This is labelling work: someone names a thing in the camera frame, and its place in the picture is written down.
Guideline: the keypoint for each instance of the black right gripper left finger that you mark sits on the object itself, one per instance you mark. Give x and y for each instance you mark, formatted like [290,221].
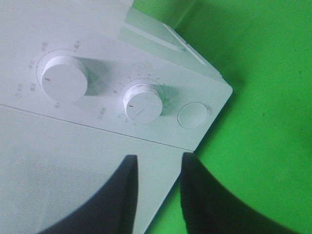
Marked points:
[111,210]

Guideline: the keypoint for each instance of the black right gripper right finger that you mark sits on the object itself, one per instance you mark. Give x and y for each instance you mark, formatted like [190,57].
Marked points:
[252,199]

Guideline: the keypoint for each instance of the white microwave door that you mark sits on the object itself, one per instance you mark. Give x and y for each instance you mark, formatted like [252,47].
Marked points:
[50,167]

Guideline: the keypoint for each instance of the round white door button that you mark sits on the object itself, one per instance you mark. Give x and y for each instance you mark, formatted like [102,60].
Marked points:
[192,115]

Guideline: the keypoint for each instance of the lower white timer knob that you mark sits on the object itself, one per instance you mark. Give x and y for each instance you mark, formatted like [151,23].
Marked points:
[142,103]

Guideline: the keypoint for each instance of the upper white power knob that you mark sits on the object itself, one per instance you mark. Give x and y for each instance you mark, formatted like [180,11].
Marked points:
[65,79]

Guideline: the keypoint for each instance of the white microwave oven body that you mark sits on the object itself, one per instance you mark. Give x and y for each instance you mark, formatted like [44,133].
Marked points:
[121,47]

